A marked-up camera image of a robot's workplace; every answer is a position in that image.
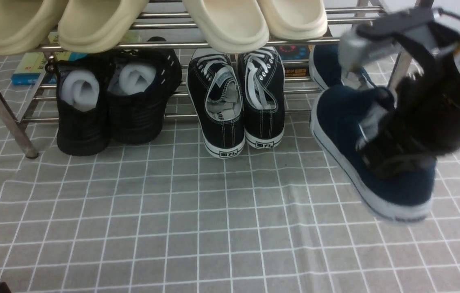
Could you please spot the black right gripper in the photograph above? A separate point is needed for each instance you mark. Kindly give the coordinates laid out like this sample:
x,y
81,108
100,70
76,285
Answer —
x,y
414,135

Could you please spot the navy slip-on shoe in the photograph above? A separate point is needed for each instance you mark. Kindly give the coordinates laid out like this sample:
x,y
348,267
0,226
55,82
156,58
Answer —
x,y
325,70
335,121

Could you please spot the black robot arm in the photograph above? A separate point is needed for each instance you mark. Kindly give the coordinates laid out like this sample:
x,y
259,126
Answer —
x,y
435,47

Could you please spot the black knit shoe right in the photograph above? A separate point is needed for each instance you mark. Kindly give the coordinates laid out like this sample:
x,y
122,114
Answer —
x,y
138,92

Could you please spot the black knit shoe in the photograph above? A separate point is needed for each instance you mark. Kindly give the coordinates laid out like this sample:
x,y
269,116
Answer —
x,y
138,92
82,106

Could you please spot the black knit shoe left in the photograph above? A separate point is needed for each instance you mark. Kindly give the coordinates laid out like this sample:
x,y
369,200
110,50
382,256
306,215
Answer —
x,y
82,106

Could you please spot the metal shoe rack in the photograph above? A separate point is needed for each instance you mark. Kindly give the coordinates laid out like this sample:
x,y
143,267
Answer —
x,y
364,11

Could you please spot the dark colourful book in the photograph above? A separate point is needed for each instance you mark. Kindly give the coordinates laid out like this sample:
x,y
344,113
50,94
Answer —
x,y
295,59

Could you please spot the cream slipper far right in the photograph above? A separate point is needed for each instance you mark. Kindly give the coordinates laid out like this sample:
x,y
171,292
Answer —
x,y
295,19

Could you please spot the cream slipper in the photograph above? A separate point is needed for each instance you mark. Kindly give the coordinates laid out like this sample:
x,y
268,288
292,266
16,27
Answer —
x,y
231,26
295,19

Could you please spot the black canvas sneaker right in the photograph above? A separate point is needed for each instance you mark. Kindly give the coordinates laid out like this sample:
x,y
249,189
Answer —
x,y
260,75

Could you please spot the black canvas sneaker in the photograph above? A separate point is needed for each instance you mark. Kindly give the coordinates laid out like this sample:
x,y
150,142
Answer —
x,y
214,90
260,75

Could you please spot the black canvas sneaker left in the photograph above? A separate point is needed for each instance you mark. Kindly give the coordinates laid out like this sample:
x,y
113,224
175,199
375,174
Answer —
x,y
214,90

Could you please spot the grey checked floor cloth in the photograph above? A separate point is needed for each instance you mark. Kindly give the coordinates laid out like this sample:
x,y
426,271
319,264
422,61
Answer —
x,y
167,217

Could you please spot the yellow-beige slipper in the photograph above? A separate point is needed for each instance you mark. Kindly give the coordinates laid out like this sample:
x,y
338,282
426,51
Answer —
x,y
92,26
25,24

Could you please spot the blue green book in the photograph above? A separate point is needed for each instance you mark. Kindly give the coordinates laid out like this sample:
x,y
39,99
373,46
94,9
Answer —
x,y
32,65

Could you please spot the yellow-beige slipper far left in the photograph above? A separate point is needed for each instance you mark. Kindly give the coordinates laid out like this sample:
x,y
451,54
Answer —
x,y
25,24

